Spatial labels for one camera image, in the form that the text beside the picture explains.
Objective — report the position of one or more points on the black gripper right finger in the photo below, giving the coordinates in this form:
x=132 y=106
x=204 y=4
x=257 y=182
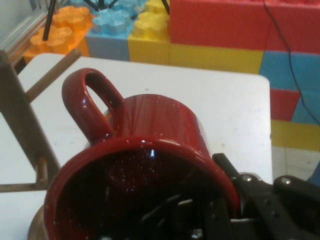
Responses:
x=275 y=212

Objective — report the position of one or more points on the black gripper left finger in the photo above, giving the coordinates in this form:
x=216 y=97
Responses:
x=217 y=220

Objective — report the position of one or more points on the red ceramic mug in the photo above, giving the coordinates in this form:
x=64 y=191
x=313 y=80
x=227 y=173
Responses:
x=160 y=120

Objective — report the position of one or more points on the low yellow foam block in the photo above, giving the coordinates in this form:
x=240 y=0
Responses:
x=295 y=135

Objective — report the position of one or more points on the small red foam block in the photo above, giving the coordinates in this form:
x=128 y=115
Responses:
x=283 y=103

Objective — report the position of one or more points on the large coloured toy bricks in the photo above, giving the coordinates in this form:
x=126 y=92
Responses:
x=195 y=58

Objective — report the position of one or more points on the red foam building block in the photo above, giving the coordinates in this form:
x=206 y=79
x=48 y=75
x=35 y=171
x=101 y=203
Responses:
x=225 y=25

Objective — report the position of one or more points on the blue and grey foam block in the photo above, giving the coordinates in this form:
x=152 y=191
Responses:
x=110 y=45

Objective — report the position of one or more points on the brown wooden mug tree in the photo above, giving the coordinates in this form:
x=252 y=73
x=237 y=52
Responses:
x=15 y=112

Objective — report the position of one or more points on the orange foam building block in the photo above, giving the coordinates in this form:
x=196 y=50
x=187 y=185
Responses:
x=62 y=37

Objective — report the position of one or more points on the black tripod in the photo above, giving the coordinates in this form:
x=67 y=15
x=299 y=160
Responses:
x=47 y=22

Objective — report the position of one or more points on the blue foam wall block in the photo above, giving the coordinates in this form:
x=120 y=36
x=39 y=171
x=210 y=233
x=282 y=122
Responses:
x=282 y=70

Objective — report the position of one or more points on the aluminium frame rail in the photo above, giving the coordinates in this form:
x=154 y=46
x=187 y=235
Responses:
x=20 y=35

